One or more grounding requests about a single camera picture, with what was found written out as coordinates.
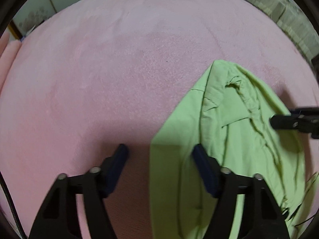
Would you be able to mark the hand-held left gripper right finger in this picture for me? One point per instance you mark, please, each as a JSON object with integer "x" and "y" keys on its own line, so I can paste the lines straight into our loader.
{"x": 204, "y": 166}

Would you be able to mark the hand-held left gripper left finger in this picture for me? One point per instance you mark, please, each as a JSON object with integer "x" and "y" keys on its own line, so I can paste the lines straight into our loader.
{"x": 117, "y": 164}

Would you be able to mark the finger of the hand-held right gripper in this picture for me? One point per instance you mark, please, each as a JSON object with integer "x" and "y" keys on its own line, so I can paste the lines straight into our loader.
{"x": 305, "y": 110}
{"x": 284, "y": 122}

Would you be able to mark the green and black hooded jacket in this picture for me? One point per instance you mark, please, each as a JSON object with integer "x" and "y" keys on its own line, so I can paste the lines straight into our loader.
{"x": 236, "y": 142}

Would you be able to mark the pink bed blanket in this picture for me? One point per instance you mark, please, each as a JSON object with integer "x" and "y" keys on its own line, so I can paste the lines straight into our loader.
{"x": 99, "y": 67}

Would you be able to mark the cream lace furniture cover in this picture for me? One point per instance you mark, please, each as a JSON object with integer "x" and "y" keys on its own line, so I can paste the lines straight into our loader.
{"x": 286, "y": 12}

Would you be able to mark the folded pink quilt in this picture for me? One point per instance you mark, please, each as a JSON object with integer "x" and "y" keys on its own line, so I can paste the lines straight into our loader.
{"x": 8, "y": 59}

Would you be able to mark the floral sliding wardrobe doors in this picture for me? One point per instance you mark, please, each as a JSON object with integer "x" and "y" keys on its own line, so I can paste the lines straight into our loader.
{"x": 32, "y": 12}

